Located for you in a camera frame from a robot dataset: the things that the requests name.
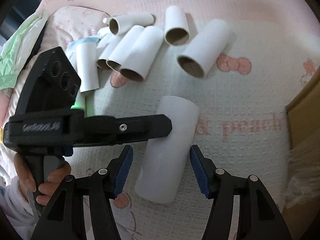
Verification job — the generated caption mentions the large white paper tube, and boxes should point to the large white paper tube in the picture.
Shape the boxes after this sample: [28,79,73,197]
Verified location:
[135,96,200,204]

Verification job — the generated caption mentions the person's left hand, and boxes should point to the person's left hand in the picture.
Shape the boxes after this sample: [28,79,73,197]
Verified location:
[14,153,71,206]

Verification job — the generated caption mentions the cardboard box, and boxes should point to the cardboard box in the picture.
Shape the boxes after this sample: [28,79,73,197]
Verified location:
[283,70,319,239]

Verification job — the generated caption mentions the white cardboard tube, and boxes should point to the white cardboard tube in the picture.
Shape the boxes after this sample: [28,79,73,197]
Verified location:
[76,42,100,93]
[108,12,155,35]
[164,5,190,46]
[177,19,231,78]
[120,26,164,82]
[106,25,145,71]

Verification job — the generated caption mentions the green white cloth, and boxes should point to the green white cloth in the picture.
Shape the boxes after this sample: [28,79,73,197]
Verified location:
[0,10,49,89]

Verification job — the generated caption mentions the blue tissue pack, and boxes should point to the blue tissue pack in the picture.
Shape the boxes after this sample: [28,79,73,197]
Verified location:
[65,35,100,56]

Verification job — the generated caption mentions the pink patterned pillow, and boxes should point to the pink patterned pillow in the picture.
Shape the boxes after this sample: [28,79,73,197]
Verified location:
[1,6,108,126]

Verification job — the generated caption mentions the pink Hello Kitty mat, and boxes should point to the pink Hello Kitty mat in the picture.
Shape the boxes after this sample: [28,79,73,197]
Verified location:
[0,0,320,240]

